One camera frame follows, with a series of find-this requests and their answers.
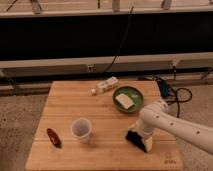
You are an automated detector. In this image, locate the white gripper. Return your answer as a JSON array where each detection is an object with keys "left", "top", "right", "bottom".
[{"left": 125, "top": 120, "right": 154, "bottom": 153}]

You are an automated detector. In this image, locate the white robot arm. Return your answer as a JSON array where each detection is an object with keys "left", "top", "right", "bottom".
[{"left": 125, "top": 100, "right": 213, "bottom": 155}]

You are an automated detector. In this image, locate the white ceramic cup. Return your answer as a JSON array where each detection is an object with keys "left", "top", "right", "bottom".
[{"left": 70, "top": 118, "right": 92, "bottom": 144}]

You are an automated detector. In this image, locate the green round plate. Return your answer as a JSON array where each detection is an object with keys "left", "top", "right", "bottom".
[{"left": 113, "top": 86, "right": 143, "bottom": 113}]

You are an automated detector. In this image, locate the blue plug adapter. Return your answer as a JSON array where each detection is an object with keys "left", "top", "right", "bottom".
[{"left": 158, "top": 81, "right": 170, "bottom": 98}]

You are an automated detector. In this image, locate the wooden table board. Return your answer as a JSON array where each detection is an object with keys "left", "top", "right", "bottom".
[{"left": 26, "top": 81, "right": 183, "bottom": 171}]

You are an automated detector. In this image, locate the dark red chili pepper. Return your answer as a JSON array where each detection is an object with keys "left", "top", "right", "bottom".
[{"left": 47, "top": 128, "right": 62, "bottom": 148}]

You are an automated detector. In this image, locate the black floor cable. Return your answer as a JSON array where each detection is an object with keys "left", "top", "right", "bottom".
[{"left": 138, "top": 75, "right": 193, "bottom": 119}]

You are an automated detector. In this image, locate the black hanging cable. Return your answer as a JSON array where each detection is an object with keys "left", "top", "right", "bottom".
[{"left": 102, "top": 5, "right": 135, "bottom": 74}]

